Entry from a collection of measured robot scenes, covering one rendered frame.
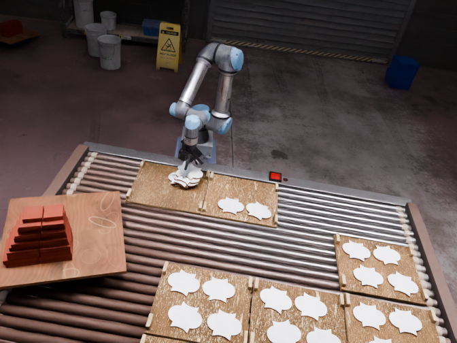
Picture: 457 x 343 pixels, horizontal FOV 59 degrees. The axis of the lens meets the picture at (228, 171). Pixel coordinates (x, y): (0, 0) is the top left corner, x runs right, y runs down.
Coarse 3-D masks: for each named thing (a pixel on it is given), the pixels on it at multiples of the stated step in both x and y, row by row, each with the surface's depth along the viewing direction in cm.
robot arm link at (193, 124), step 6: (186, 120) 208; (192, 120) 207; (198, 120) 208; (186, 126) 209; (192, 126) 208; (198, 126) 209; (186, 132) 211; (192, 132) 210; (198, 132) 213; (192, 138) 212
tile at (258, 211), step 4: (248, 204) 222; (252, 204) 223; (256, 204) 223; (260, 204) 224; (248, 208) 220; (252, 208) 220; (256, 208) 221; (260, 208) 221; (264, 208) 222; (248, 212) 219; (252, 212) 218; (256, 212) 218; (260, 212) 219; (264, 212) 219; (268, 212) 220; (256, 216) 216; (260, 216) 216; (264, 216) 217; (268, 216) 217
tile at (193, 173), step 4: (188, 168) 232; (192, 168) 232; (196, 168) 233; (200, 168) 233; (188, 172) 229; (192, 172) 229; (196, 172) 230; (200, 172) 230; (188, 176) 226; (192, 176) 226; (196, 176) 227; (200, 176) 227
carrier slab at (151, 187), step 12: (144, 168) 236; (156, 168) 238; (168, 168) 239; (144, 180) 228; (156, 180) 229; (168, 180) 231; (204, 180) 235; (132, 192) 219; (144, 192) 220; (156, 192) 222; (168, 192) 223; (180, 192) 224; (192, 192) 226; (204, 192) 227; (144, 204) 214; (156, 204) 214; (168, 204) 216; (180, 204) 217; (192, 204) 218
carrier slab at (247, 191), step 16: (224, 176) 240; (208, 192) 227; (224, 192) 229; (240, 192) 231; (256, 192) 233; (272, 192) 235; (208, 208) 217; (272, 208) 224; (256, 224) 214; (272, 224) 215
